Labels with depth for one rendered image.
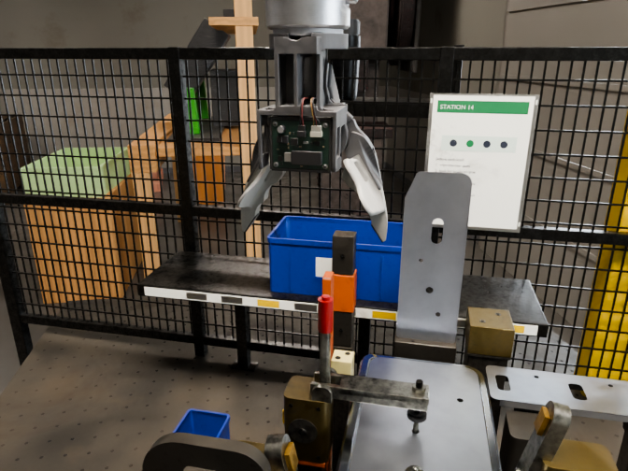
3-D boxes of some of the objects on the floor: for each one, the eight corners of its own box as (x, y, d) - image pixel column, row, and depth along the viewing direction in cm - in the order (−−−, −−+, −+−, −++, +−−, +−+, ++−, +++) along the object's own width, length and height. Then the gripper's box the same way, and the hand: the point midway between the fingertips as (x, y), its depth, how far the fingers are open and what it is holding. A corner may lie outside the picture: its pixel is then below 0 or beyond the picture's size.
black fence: (645, 636, 143) (838, 45, 90) (32, 511, 182) (-83, 47, 129) (627, 588, 156) (788, 46, 103) (59, 480, 194) (-36, 47, 142)
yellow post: (594, 610, 150) (829, -255, 82) (530, 597, 153) (702, -242, 85) (578, 554, 166) (762, -204, 98) (520, 544, 170) (658, -194, 102)
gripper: (181, 33, 43) (200, 250, 50) (419, 31, 39) (404, 268, 46) (221, 35, 51) (231, 223, 58) (421, 35, 47) (407, 235, 54)
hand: (313, 235), depth 55 cm, fingers open, 14 cm apart
